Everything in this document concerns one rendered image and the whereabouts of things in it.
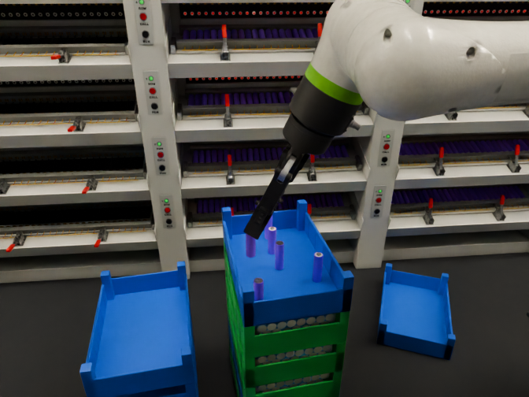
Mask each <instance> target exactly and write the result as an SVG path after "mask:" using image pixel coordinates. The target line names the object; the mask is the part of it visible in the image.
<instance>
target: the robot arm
mask: <svg viewBox="0 0 529 397"><path fill-rule="evenodd" d="M290 91H291V92H292V93H293V95H294V96H293V98H292V99H291V101H290V104H289V107H290V111H291V114H290V116H289V118H288V120H287V122H286V124H285V125H284V127H283V135H284V137H285V139H286V140H287V141H288V142H289V144H288V145H287V148H286V149H284V151H283V152H282V154H281V156H280V161H279V164H278V165H277V166H276V169H275V171H274V173H275V174H274V176H273V178H272V180H271V182H270V184H269V185H268V188H267V190H266V192H265V193H264V195H263V197H262V199H261V201H259V200H257V201H256V202H255V204H256V205H257V207H256V209H255V210H254V212H253V215H252V216H251V218H250V220H249V222H248V224H247V225H246V227H245V229H244V232H245V233H246V234H248V235H249V236H252V237H253V238H255V239H259V237H260V235H261V233H262V232H263V231H264V229H265V227H266V225H267V223H268V222H269V220H270V218H271V217H272V215H273V213H274V212H275V210H276V207H277V206H278V205H279V203H280V204H282V203H283V199H282V198H281V196H282V194H284V192H285V189H286V188H287V185H288V184H289V183H291V182H293V181H294V178H295V177H296V176H297V174H298V172H299V171H300V170H302V168H303V166H304V165H305V163H306V161H307V160H308V159H309V156H310V155H309V154H311V155H321V154H324V153H325V151H326V150H327V148H328V147H329V145H330V144H331V141H332V140H333V138H334V137H335V136H338V135H342V134H343V133H345V132H346V131H347V128H348V127H351V128H354V129H356V130H359V129H360V127H361V124H358V123H357V122H356V121H355V120H354V116H356V112H357V110H358V108H359V107H360V105H361V103H362V102H363V101H364V103H365V104H366V105H367V106H368V107H369V108H371V109H373V111H374V112H375V113H377V114H378V115H380V116H381V117H385V118H387V119H390V120H393V121H413V120H417V119H421V118H425V117H432V116H436V115H441V114H445V113H452V112H457V111H461V110H467V109H477V108H483V107H489V106H503V105H511V104H520V103H529V21H474V20H448V19H438V18H430V17H424V16H421V15H419V14H418V13H416V12H415V11H414V10H412V9H411V8H410V7H409V6H407V5H406V4H405V3H404V2H403V0H335V2H334V3H333V4H332V6H331V8H330V9H329V11H328V13H327V16H326V19H325V22H324V28H323V31H322V34H321V37H320V41H319V43H318V46H317V48H316V52H315V54H314V55H313V58H312V60H311V62H310V64H309V66H308V68H307V69H306V71H305V74H304V76H303V77H302V79H301V82H300V84H299V85H298V87H296V88H295V87H291V89H290ZM277 202H278V203H277Z"/></svg>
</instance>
